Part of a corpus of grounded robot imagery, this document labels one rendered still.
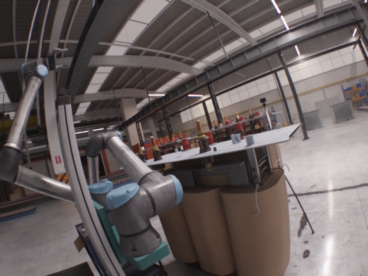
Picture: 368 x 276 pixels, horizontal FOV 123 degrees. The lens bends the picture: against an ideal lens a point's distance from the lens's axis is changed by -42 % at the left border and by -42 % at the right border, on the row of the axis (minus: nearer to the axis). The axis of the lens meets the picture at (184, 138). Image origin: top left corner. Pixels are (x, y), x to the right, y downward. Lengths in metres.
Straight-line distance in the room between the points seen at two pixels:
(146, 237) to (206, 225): 0.74
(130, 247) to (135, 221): 0.12
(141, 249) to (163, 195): 0.24
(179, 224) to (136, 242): 1.02
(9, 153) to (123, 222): 0.61
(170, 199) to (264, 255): 0.80
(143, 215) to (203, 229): 0.80
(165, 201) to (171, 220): 0.97
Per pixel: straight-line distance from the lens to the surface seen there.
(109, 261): 0.86
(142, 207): 0.68
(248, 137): 0.83
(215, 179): 1.28
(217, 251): 1.51
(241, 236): 1.23
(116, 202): 0.66
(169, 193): 0.74
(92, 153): 1.20
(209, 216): 1.33
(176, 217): 1.66
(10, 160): 0.92
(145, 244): 0.71
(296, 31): 9.48
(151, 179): 0.78
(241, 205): 1.09
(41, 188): 1.11
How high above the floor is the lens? 1.45
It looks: 2 degrees up
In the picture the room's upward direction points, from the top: 15 degrees counter-clockwise
